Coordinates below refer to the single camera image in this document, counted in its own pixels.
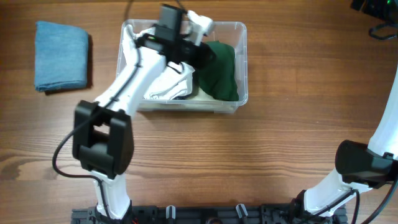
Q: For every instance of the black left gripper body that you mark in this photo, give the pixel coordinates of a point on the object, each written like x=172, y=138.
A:
x=195, y=54

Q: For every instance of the dark green cloth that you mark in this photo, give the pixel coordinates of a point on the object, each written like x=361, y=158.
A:
x=217, y=78

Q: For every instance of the clear plastic storage container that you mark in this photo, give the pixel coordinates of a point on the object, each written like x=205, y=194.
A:
x=235, y=35

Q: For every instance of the white cloth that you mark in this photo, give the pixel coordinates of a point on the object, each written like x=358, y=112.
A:
x=175, y=81

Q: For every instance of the cream cloth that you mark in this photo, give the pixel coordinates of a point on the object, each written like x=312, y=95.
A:
x=199, y=102

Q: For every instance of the blue cloth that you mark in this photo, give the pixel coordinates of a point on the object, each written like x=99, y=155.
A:
x=61, y=57

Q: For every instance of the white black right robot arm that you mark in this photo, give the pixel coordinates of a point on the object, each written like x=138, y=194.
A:
x=358, y=168

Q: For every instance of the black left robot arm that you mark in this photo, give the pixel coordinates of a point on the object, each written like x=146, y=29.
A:
x=103, y=141

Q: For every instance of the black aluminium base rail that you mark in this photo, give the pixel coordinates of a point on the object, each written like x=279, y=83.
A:
x=264, y=214

